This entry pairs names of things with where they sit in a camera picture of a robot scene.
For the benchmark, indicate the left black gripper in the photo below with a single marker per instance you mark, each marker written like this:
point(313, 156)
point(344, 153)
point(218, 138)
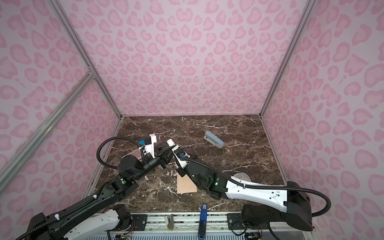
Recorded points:
point(162, 158)

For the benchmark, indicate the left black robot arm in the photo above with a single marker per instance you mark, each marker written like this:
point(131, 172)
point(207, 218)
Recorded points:
point(100, 212)

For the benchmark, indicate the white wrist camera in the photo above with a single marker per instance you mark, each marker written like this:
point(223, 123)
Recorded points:
point(179, 154)
point(147, 146)

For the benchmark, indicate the pink envelope with cream flap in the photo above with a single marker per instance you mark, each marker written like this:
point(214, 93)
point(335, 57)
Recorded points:
point(185, 185)

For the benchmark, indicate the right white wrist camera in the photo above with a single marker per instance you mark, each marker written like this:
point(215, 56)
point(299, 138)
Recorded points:
point(179, 154)

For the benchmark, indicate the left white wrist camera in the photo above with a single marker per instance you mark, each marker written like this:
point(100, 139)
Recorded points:
point(147, 146)

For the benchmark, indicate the white glue stick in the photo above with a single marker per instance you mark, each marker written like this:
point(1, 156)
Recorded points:
point(172, 144)

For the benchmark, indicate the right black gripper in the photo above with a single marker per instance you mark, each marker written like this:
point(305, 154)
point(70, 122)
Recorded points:
point(180, 171)

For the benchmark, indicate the blue grey stapler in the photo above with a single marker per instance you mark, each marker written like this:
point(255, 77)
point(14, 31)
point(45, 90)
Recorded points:
point(214, 140)

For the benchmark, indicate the blue black clip tool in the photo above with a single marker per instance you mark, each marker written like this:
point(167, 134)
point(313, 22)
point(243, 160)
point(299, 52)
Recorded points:
point(203, 222)

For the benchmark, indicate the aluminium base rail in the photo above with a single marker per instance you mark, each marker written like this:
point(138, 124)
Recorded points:
point(220, 226)

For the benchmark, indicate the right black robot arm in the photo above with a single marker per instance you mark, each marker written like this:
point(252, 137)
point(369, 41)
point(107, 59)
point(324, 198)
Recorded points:
point(274, 204)

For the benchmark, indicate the beige hanging tag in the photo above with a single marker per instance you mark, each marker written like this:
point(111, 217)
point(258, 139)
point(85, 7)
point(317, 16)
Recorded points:
point(169, 221)

